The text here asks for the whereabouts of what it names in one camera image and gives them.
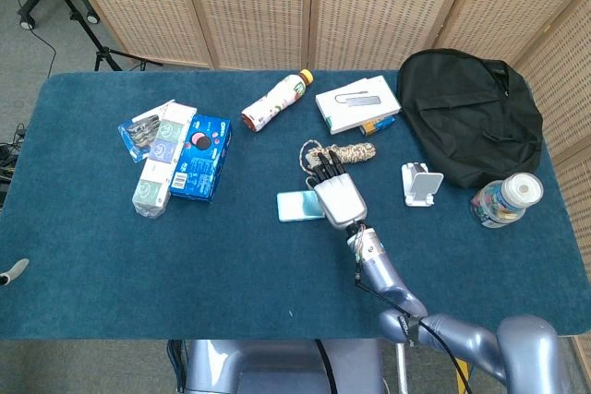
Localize wooden woven folding screen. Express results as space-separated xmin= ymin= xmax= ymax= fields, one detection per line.
xmin=54 ymin=0 xmax=591 ymax=367

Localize white folding phone stand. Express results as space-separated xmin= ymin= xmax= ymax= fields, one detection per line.
xmin=400 ymin=161 xmax=445 ymax=208

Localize blue-grey robot torso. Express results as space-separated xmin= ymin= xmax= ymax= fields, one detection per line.
xmin=182 ymin=339 xmax=387 ymax=394

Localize blue blister pack with clips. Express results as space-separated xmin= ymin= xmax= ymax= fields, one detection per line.
xmin=117 ymin=99 xmax=176 ymax=164

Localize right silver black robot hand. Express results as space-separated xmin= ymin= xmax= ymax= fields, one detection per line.
xmin=302 ymin=148 xmax=369 ymax=232

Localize black fabric backpack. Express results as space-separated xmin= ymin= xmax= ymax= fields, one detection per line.
xmin=396 ymin=47 xmax=545 ymax=190

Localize small blue yellow box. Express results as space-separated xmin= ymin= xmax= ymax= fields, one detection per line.
xmin=359 ymin=115 xmax=397 ymax=137

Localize black cable on robot torso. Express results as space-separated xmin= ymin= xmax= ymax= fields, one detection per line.
xmin=314 ymin=339 xmax=342 ymax=394

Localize white box with hub picture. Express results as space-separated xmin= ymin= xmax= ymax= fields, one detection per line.
xmin=315 ymin=75 xmax=402 ymax=136

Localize braided rope bundle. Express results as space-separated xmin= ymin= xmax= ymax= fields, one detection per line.
xmin=299 ymin=138 xmax=378 ymax=177

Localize left robot hand grey fingertip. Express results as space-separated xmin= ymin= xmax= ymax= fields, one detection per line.
xmin=0 ymin=257 xmax=30 ymax=287

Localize white green tissue pack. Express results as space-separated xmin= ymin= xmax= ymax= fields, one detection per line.
xmin=131 ymin=101 xmax=198 ymax=220

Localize black cable bundle on floor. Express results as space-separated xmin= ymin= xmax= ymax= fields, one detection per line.
xmin=0 ymin=122 xmax=27 ymax=209

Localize candy jar white lid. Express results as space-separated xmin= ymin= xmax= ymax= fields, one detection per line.
xmin=469 ymin=173 xmax=545 ymax=229

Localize drink bottle orange cap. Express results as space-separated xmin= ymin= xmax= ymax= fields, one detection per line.
xmin=240 ymin=68 xmax=316 ymax=134

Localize blue Oreo cookie box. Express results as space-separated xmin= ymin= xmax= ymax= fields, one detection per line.
xmin=168 ymin=113 xmax=233 ymax=204

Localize light blue plastic case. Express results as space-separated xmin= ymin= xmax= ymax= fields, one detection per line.
xmin=276 ymin=189 xmax=327 ymax=223

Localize black tripod stand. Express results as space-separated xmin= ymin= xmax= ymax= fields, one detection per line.
xmin=34 ymin=0 xmax=163 ymax=73

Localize blue carpet table mat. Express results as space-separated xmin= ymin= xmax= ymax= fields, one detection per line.
xmin=0 ymin=69 xmax=585 ymax=342

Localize metal table leg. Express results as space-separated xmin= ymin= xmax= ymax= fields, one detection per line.
xmin=393 ymin=340 xmax=410 ymax=394

